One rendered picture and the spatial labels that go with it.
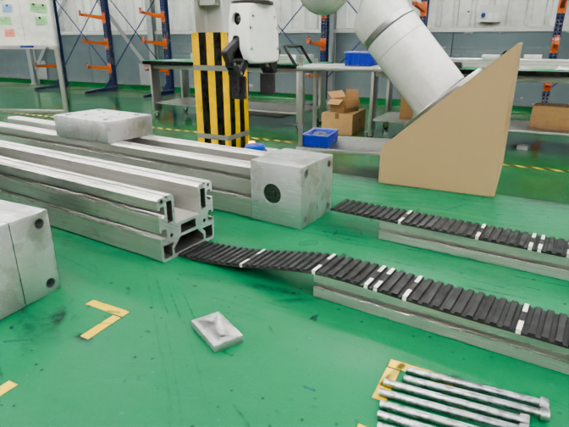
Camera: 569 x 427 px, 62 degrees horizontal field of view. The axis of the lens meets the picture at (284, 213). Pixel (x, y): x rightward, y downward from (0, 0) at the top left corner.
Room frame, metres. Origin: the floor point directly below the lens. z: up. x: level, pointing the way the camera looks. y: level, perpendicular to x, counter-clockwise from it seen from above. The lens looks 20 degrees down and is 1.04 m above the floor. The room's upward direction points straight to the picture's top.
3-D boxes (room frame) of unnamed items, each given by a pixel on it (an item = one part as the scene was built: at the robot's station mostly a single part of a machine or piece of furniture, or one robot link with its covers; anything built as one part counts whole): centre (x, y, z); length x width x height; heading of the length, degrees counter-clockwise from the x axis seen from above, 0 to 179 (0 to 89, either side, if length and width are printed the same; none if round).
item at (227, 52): (0.88, 0.08, 1.03); 0.08 x 0.01 x 0.06; 148
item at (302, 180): (0.73, -0.02, 0.83); 0.12 x 0.09 x 0.10; 148
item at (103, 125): (0.96, 0.36, 0.87); 0.16 x 0.11 x 0.07; 58
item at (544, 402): (0.31, -0.15, 0.78); 0.11 x 0.01 x 0.01; 66
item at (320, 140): (3.78, -0.55, 0.50); 1.03 x 0.55 x 1.01; 74
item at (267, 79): (0.97, 0.03, 0.98); 0.03 x 0.03 x 0.07; 58
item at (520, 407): (0.30, -0.15, 0.78); 0.11 x 0.01 x 0.01; 66
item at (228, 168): (0.96, 0.36, 0.82); 0.80 x 0.10 x 0.09; 58
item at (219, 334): (0.39, 0.06, 0.78); 0.05 x 0.03 x 0.01; 34
